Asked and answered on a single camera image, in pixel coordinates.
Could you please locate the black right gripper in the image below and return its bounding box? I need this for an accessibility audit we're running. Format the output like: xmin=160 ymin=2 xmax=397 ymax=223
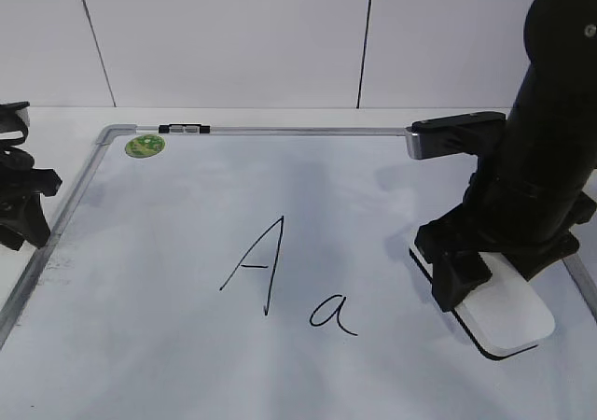
xmin=414 ymin=162 xmax=596 ymax=312

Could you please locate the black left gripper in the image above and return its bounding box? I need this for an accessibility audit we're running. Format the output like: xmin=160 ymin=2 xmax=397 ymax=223
xmin=1 ymin=102 xmax=62 ymax=251

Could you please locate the white board eraser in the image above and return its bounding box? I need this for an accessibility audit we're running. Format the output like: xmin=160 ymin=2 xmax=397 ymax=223
xmin=409 ymin=245 xmax=557 ymax=360

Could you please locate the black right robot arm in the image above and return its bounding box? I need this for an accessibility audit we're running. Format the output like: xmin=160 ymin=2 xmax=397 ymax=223
xmin=410 ymin=0 xmax=596 ymax=312

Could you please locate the round green magnet sticker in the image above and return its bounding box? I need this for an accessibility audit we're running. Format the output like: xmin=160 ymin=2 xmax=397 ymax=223
xmin=125 ymin=134 xmax=166 ymax=159

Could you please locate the black pen clip holder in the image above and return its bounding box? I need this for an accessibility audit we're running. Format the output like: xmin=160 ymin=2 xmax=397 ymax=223
xmin=158 ymin=123 xmax=211 ymax=134

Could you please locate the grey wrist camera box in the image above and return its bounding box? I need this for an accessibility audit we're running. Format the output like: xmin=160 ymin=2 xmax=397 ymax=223
xmin=406 ymin=111 xmax=507 ymax=160

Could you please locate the white board with grey frame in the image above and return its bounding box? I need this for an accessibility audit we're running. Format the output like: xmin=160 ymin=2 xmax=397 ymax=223
xmin=1 ymin=135 xmax=596 ymax=419

